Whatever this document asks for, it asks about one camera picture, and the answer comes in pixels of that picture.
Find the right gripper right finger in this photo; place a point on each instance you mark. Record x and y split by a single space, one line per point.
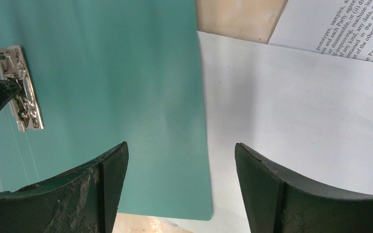
280 200

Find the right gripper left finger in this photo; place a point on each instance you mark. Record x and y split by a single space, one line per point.
84 199

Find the silver folder clip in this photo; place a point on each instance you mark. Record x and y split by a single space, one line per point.
24 105

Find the green file folder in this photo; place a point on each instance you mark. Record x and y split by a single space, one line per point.
104 72

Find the printed white paper sheet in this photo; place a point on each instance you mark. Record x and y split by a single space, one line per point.
342 28

